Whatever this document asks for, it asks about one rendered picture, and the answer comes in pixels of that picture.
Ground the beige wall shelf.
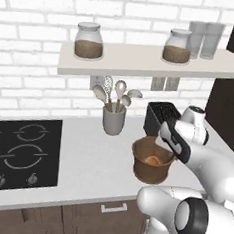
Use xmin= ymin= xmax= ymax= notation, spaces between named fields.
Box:
xmin=55 ymin=34 xmax=234 ymax=91

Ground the brown base cabinet door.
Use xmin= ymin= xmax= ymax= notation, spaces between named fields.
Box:
xmin=0 ymin=200 xmax=64 ymax=234

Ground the black toaster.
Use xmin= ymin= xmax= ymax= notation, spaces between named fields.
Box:
xmin=142 ymin=99 xmax=183 ymax=141

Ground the dark brown tall cabinet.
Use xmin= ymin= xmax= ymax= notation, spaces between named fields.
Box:
xmin=200 ymin=0 xmax=234 ymax=160

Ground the brown drawer front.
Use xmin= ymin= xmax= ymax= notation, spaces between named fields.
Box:
xmin=59 ymin=193 xmax=151 ymax=234

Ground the grey utensil pot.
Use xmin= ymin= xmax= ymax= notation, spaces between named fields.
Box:
xmin=99 ymin=102 xmax=128 ymax=138

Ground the glass jar with brown contents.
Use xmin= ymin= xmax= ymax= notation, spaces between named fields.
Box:
xmin=72 ymin=20 xmax=107 ymax=63
xmin=161 ymin=27 xmax=194 ymax=66

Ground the grey wall outlet plate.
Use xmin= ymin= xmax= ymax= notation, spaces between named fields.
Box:
xmin=163 ymin=75 xmax=181 ymax=93
xmin=149 ymin=75 xmax=167 ymax=93

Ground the white drawer handle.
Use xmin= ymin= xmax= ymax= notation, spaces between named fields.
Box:
xmin=100 ymin=200 xmax=129 ymax=215

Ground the black hob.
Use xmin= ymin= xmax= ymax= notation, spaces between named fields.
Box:
xmin=0 ymin=114 xmax=65 ymax=199

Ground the brown round basket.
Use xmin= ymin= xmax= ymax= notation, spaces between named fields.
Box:
xmin=128 ymin=133 xmax=178 ymax=187

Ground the metal whisk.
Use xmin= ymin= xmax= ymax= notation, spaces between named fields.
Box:
xmin=100 ymin=75 xmax=116 ymax=113

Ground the orange round food item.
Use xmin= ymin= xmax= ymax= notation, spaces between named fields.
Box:
xmin=143 ymin=155 xmax=163 ymax=167

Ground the clear drinking glass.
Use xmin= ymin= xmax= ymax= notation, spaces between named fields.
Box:
xmin=185 ymin=20 xmax=208 ymax=61
xmin=198 ymin=21 xmax=226 ymax=62

